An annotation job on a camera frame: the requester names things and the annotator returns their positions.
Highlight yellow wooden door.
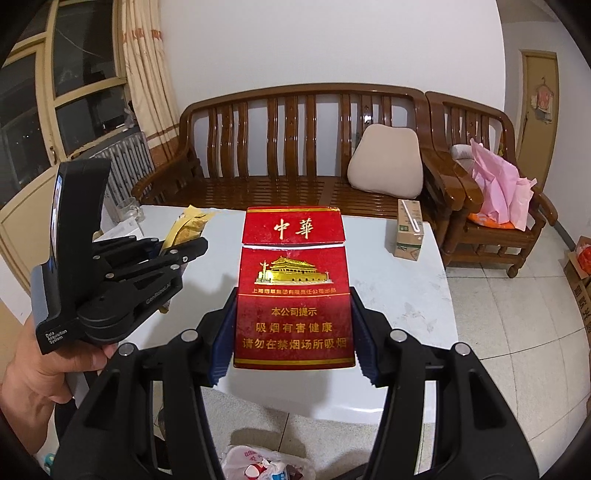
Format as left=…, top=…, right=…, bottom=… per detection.
left=517, top=50, right=559, bottom=227

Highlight printed cardboard box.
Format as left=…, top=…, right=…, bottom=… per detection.
left=570, top=274, right=591, bottom=317

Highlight orange cloth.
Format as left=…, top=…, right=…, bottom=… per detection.
left=466, top=212, right=513, bottom=230

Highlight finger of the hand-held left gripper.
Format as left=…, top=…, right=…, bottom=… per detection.
left=104, top=237, right=208, bottom=319
left=95, top=236, right=162, bottom=264

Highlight beige cushion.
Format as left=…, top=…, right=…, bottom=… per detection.
left=347, top=124, right=423, bottom=201

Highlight pink plastic bag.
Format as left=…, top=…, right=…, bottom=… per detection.
left=468, top=138, right=539, bottom=232

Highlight person's left hand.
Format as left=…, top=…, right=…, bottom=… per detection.
left=0, top=318, right=118, bottom=455

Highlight red door ornament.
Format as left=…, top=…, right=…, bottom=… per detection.
left=531, top=76, right=555, bottom=123

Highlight brown wooden armchair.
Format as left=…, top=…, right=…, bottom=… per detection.
left=425, top=91, right=559, bottom=278

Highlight glass jar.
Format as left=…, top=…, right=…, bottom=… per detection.
left=108, top=198, right=146, bottom=223

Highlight brown wooden bench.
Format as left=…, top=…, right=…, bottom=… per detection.
left=131, top=84, right=444, bottom=217

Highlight red cigarette pack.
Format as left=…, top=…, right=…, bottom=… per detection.
left=232, top=206, right=357, bottom=370

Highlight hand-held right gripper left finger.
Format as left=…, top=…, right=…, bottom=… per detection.
left=58, top=288, right=240, bottom=480

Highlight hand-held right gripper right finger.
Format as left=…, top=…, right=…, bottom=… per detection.
left=352, top=287, right=539, bottom=480

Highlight cream curtain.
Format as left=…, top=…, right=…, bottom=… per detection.
left=113, top=0, right=181, bottom=139

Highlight open cardboard box orange contents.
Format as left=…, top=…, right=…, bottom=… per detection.
left=561, top=235, right=591, bottom=282

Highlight grey radiator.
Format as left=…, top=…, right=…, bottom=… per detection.
left=92, top=131, right=155, bottom=208

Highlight window with yellow frame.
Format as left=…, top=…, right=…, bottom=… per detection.
left=0, top=0, right=134, bottom=208

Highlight clear plastic bag red print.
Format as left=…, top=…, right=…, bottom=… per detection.
left=219, top=443, right=317, bottom=480

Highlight brown green drink carton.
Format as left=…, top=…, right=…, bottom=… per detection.
left=394, top=199, right=424, bottom=261

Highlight yellow snack wrapper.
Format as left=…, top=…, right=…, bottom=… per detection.
left=159, top=205, right=218, bottom=278

